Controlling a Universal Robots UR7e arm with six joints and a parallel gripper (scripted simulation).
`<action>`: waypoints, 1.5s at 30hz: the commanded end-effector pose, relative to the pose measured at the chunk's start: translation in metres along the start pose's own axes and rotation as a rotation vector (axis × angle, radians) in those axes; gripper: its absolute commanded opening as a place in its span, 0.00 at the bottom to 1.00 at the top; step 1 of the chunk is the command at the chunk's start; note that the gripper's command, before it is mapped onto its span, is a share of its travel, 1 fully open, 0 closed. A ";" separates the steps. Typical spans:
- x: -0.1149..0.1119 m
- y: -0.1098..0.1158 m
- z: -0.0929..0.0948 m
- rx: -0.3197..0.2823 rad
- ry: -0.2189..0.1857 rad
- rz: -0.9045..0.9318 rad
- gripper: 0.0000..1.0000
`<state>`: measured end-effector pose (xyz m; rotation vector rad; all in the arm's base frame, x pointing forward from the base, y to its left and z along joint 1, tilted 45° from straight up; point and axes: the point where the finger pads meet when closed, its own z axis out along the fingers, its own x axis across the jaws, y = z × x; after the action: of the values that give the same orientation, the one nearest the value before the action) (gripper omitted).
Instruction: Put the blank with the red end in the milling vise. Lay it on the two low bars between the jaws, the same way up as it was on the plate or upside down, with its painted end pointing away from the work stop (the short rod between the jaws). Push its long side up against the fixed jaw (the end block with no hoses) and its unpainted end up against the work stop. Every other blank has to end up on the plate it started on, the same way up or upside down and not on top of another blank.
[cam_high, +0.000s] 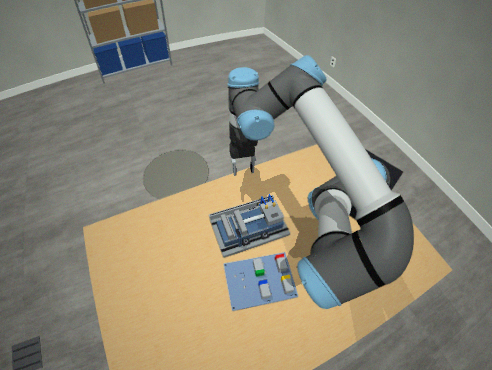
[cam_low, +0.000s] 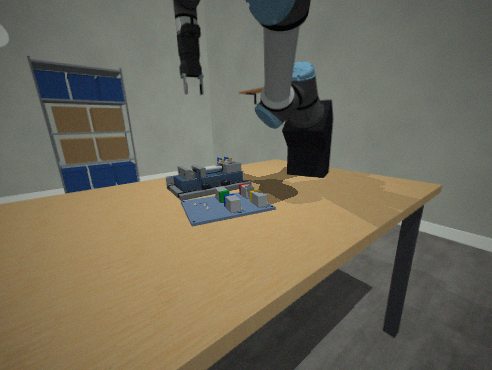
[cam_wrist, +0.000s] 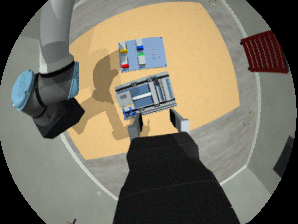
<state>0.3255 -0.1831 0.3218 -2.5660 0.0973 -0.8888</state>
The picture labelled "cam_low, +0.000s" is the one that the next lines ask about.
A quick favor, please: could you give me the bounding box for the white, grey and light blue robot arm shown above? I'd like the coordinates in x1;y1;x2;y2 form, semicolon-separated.
173;0;325;129

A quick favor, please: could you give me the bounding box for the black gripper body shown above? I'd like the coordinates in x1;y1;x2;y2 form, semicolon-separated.
175;15;202;78

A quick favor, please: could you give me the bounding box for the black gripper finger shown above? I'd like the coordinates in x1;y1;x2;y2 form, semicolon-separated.
181;73;188;94
198;75;204;95

